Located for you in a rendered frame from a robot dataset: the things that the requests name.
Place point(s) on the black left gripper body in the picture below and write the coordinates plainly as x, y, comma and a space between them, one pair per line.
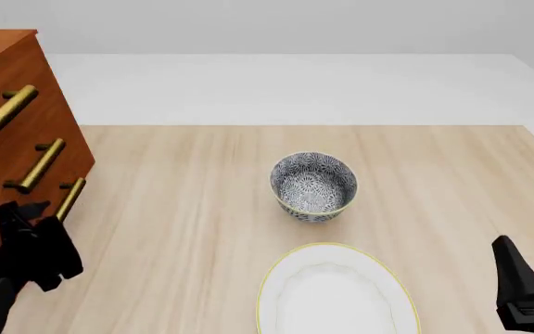
16, 257

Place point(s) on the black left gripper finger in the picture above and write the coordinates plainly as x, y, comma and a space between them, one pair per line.
14, 219
58, 254

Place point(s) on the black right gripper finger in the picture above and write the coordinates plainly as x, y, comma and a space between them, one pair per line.
517, 275

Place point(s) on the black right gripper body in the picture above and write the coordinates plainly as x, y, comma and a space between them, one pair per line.
533, 315

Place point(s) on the white plate with yellow rim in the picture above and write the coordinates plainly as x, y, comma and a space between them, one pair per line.
336, 295

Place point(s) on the blue patterned bowl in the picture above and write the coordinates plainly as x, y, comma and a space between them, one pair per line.
312, 189

